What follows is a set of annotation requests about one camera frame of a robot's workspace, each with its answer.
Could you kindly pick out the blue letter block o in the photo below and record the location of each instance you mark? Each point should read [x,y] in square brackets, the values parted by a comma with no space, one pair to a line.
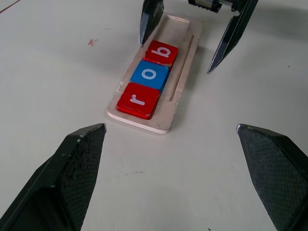
[149,74]

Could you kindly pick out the red letter block r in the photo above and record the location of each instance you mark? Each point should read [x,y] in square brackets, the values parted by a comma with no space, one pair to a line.
[138,101]

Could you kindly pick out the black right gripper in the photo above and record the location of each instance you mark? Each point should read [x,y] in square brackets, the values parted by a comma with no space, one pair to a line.
[204,4]

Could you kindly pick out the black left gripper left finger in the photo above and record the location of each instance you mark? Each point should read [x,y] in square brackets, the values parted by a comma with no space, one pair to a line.
[60,183]

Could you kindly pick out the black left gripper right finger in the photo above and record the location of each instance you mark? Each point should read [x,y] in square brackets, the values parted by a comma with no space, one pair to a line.
[276,173]

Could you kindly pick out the red letter block b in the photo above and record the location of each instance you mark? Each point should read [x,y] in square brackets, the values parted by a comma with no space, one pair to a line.
[161,51]

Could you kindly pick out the light wooden letter tray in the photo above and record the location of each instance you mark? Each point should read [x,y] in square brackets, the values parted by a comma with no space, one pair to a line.
[185,60]

